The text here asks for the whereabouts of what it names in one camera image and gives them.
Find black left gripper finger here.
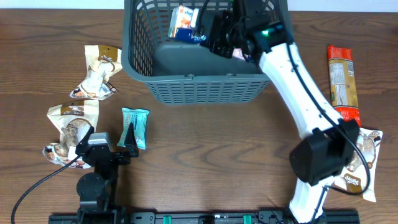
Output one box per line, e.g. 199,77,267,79
80,126,95,146
124,123,137,151

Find tissue multipack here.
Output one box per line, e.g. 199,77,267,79
168,5,207,44

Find spaghetti packet orange ends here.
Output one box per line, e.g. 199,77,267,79
328,45,361,127

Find beige snack pouch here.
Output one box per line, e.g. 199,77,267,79
70,45,123,100
334,128,383,202
42,100,99,169

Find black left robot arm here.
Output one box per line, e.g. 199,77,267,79
75,124,139,212

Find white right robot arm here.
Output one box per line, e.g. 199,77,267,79
196,1,366,223

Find teal snack packet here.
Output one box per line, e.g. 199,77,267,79
118,108,150,150

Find grey plastic basket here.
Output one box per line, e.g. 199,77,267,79
122,0,278,105

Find black cable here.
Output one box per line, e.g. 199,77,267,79
11,154,82,224

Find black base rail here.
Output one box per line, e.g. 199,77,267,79
48,210,361,224

